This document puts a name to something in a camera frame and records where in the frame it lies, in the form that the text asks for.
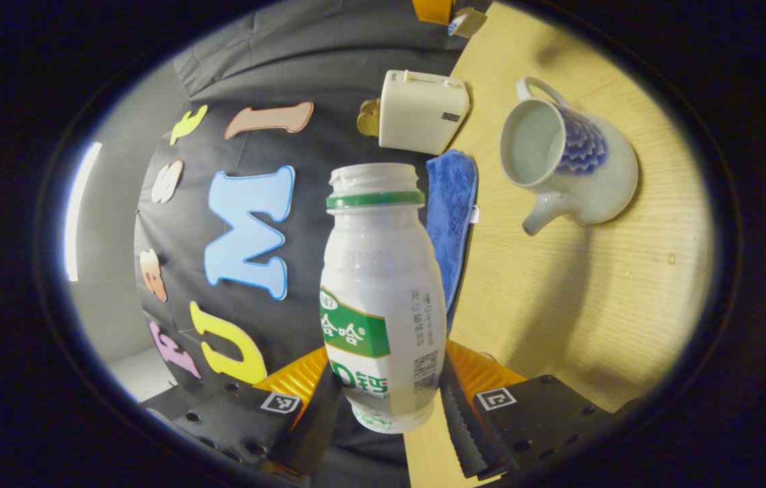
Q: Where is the white toaster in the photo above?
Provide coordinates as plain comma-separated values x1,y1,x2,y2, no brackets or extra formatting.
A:
379,70,471,156

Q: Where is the white green-label water bottle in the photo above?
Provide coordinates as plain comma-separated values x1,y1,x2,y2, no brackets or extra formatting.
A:
320,163,448,434

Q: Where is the blue towel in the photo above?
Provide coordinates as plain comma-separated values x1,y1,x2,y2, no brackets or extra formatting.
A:
426,149,479,333

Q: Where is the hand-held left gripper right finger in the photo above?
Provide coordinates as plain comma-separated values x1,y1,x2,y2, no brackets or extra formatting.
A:
439,339,641,482

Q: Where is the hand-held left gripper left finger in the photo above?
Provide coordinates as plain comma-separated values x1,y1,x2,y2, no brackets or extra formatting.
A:
142,347,343,485

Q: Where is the black backdrop cloth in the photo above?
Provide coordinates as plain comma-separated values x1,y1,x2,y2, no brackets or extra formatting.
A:
134,0,492,407

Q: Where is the white blue-patterned teacup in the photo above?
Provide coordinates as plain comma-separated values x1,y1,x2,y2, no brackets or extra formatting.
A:
499,77,640,237

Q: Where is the brown toast slice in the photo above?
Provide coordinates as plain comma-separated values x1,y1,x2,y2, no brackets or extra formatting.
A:
357,98,382,137

